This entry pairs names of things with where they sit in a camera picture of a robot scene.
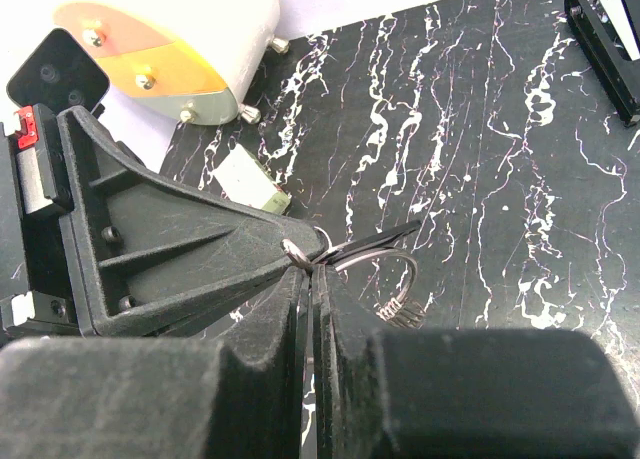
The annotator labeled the small cream card box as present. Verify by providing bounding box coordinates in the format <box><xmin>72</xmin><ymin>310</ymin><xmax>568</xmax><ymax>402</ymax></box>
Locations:
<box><xmin>213</xmin><ymin>144</ymin><xmax>290</xmax><ymax>214</ymax></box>

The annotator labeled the white cylindrical drawer box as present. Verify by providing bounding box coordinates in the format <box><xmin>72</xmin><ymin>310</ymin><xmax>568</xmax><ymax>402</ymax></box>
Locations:
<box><xmin>53</xmin><ymin>0</ymin><xmax>289</xmax><ymax>125</ymax></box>

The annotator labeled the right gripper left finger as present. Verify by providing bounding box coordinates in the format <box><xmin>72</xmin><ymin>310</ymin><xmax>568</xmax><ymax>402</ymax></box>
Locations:
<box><xmin>1</xmin><ymin>268</ymin><xmax>309</xmax><ymax>458</ymax></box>

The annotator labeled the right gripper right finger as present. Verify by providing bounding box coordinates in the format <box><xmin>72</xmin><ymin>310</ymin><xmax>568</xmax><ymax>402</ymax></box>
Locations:
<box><xmin>312</xmin><ymin>266</ymin><xmax>639</xmax><ymax>458</ymax></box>

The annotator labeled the metal keyring with clips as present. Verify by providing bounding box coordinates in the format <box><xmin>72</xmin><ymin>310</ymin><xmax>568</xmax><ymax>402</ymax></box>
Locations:
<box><xmin>281</xmin><ymin>226</ymin><xmax>426</xmax><ymax>329</ymax></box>

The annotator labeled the black car key fob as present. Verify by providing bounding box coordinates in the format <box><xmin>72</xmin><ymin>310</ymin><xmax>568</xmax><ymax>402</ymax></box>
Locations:
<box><xmin>314</xmin><ymin>220</ymin><xmax>422</xmax><ymax>265</ymax></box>

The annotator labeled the black stapler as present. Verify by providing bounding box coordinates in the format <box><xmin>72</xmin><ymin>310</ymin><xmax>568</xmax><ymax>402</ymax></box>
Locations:
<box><xmin>564</xmin><ymin>0</ymin><xmax>639</xmax><ymax>127</ymax></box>

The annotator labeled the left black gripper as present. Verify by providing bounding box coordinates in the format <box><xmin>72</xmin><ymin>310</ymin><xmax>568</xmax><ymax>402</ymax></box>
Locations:
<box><xmin>1</xmin><ymin>28</ymin><xmax>324</xmax><ymax>339</ymax></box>

